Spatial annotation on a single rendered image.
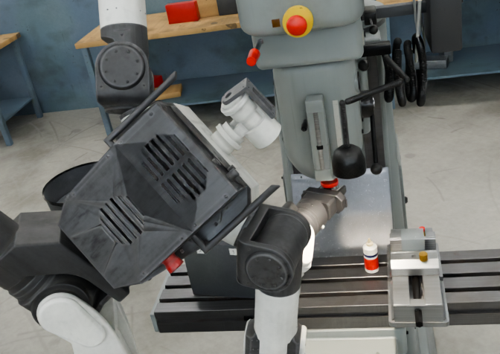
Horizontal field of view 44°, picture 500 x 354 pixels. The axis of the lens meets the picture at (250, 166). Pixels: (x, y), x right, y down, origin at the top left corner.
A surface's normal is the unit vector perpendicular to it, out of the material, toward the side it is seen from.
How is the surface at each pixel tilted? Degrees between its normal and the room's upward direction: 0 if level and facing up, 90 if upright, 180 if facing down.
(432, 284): 0
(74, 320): 90
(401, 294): 0
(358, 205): 62
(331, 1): 90
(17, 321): 0
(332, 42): 90
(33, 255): 90
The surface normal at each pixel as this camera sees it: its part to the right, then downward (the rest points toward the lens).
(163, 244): -0.30, 0.22
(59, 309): 0.23, 0.40
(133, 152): -0.11, 0.04
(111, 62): 0.08, -0.04
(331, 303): -0.17, -0.88
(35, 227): 0.06, -0.92
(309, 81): -0.15, 0.48
